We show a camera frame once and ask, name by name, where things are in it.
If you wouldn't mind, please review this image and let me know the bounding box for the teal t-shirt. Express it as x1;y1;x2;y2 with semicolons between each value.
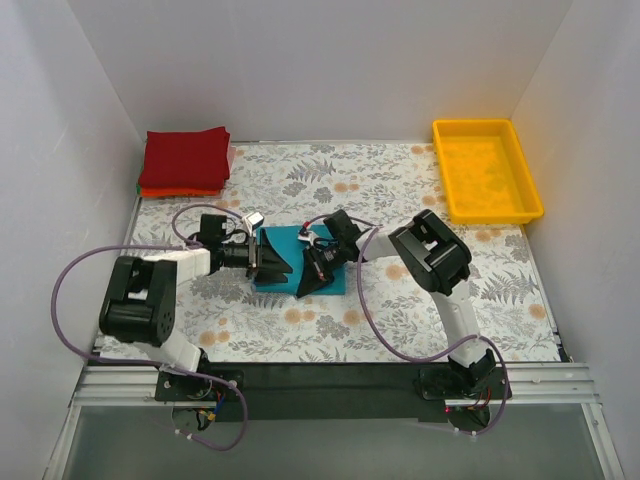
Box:
254;225;347;296

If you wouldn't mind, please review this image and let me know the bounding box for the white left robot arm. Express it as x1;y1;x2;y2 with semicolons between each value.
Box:
99;213;293;373

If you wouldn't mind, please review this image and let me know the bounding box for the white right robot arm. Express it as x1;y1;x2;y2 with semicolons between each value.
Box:
296;209;496;396

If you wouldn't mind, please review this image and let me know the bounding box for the folded orange t-shirt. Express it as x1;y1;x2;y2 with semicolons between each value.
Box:
139;187;221;198

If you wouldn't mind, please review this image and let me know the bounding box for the folded red t-shirt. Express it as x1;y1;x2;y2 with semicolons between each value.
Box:
138;126;231;191

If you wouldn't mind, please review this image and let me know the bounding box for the folded pink t-shirt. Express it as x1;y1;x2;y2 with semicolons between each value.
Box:
217;144;236;190

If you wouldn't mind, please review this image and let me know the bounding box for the yellow plastic tray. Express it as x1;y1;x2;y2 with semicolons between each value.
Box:
432;118;544;225

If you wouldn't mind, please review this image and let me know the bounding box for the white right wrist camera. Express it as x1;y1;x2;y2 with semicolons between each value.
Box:
297;224;317;245

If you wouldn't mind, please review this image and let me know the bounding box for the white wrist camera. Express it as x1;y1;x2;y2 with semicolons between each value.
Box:
242;212;264;232
297;224;317;245

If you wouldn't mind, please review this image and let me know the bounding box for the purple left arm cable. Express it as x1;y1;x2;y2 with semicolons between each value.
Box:
52;203;251;451

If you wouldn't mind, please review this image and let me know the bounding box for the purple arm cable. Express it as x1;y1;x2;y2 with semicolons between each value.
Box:
299;215;512;437
52;203;251;451

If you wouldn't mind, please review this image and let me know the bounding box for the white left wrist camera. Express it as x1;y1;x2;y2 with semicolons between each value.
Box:
242;212;264;232

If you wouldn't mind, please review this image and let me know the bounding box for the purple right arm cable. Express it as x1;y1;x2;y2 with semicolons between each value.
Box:
299;215;512;437

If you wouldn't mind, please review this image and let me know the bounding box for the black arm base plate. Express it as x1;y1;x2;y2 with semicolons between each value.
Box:
154;362;511;422

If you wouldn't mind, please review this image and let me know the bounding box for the aluminium frame rail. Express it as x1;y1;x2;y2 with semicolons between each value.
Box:
71;362;600;407

